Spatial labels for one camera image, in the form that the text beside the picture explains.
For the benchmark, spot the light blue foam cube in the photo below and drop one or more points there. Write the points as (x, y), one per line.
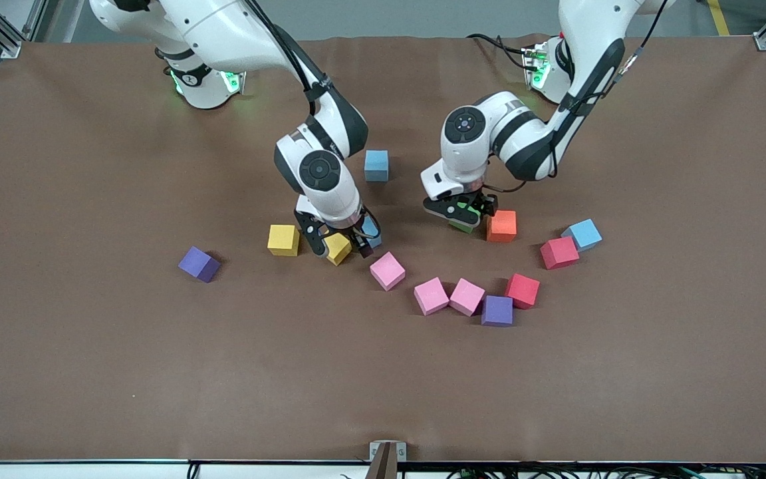
(376, 166)
(584, 233)
(374, 229)

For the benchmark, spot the green foam cube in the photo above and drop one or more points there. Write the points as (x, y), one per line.
(468, 211)

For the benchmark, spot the yellow foam cube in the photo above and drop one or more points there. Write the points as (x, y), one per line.
(340, 251)
(283, 240)

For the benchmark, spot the orange foam cube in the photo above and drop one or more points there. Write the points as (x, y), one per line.
(501, 227)

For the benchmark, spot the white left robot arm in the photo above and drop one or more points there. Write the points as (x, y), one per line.
(589, 40)

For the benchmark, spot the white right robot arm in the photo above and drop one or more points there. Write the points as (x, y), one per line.
(223, 26)

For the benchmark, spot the pink foam cube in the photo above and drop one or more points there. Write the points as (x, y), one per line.
(387, 271)
(467, 297)
(431, 296)

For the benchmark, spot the red foam cube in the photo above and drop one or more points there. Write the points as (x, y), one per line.
(522, 291)
(559, 253)

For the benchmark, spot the purple foam cube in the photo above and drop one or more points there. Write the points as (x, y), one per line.
(198, 264)
(497, 311)

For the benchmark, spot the brown table cover sheet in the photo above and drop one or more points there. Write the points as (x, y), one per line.
(90, 372)

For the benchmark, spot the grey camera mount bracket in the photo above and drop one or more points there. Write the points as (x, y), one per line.
(387, 459)

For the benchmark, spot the white table edge rail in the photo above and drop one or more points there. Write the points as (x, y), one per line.
(57, 472)

